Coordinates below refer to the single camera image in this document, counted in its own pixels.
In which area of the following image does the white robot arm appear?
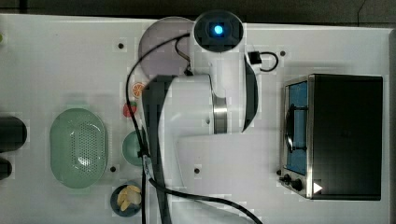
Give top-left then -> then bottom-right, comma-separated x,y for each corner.
141,10 -> 262,224

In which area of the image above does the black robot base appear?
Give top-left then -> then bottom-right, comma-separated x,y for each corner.
0,116 -> 27,180

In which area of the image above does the green oval strainer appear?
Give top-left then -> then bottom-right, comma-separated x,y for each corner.
49,108 -> 108,189

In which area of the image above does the grey round plate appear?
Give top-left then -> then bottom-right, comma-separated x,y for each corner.
138,17 -> 193,80

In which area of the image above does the orange slice toy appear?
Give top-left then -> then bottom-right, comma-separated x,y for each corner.
131,82 -> 145,98

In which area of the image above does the red strawberry with green leaf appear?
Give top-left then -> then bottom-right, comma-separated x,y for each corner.
122,101 -> 137,118

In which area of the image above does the green mug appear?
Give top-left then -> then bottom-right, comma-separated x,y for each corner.
121,132 -> 142,166

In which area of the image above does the blue bowl with chips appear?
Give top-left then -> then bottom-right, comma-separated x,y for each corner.
110,184 -> 142,217

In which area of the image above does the silver black toaster oven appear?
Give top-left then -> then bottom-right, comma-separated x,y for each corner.
277,74 -> 383,201

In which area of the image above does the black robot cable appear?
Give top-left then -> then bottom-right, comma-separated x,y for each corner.
125,32 -> 264,224

